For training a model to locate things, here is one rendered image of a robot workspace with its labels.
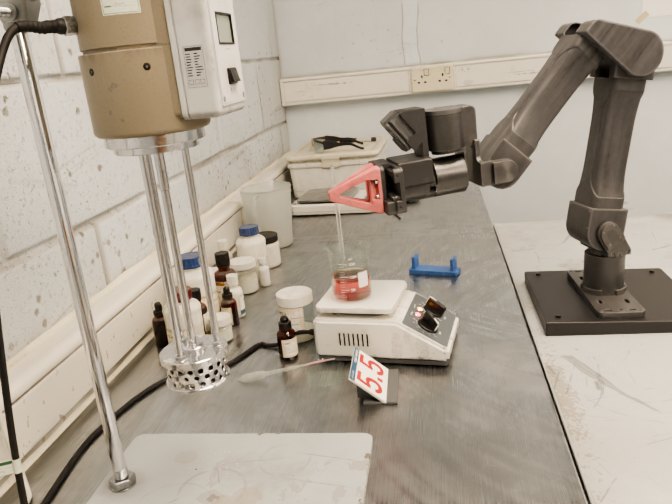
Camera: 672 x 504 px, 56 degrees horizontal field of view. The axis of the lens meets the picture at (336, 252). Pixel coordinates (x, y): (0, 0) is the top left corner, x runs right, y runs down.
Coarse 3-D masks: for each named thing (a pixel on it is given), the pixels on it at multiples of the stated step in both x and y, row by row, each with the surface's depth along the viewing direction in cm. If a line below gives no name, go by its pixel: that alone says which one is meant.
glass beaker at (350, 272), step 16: (352, 240) 97; (336, 256) 92; (352, 256) 92; (368, 256) 94; (336, 272) 93; (352, 272) 93; (368, 272) 94; (336, 288) 94; (352, 288) 93; (368, 288) 95
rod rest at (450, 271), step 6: (414, 258) 129; (414, 264) 129; (450, 264) 126; (456, 264) 128; (414, 270) 129; (420, 270) 129; (426, 270) 128; (432, 270) 128; (438, 270) 127; (444, 270) 127; (450, 270) 126; (456, 270) 126; (450, 276) 126; (456, 276) 126
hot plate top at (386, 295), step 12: (372, 288) 99; (384, 288) 99; (396, 288) 98; (324, 300) 96; (372, 300) 95; (384, 300) 94; (396, 300) 94; (324, 312) 94; (336, 312) 93; (348, 312) 93; (360, 312) 92; (372, 312) 92; (384, 312) 91
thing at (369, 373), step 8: (360, 352) 90; (360, 360) 88; (368, 360) 90; (360, 368) 86; (368, 368) 88; (376, 368) 89; (384, 368) 91; (360, 376) 84; (368, 376) 86; (376, 376) 87; (368, 384) 84; (376, 384) 85; (376, 392) 83
